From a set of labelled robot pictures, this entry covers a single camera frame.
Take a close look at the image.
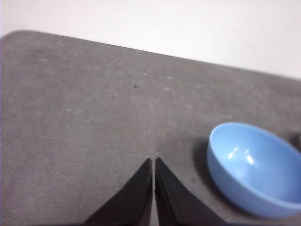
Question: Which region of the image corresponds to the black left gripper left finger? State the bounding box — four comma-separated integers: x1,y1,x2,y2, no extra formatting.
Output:
83,158,153,226

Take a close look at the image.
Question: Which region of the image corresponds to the blue bowl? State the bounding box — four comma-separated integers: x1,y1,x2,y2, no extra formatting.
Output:
206,121,301,218

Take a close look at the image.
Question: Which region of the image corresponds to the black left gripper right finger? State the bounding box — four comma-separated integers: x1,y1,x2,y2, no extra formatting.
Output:
154,157,227,226

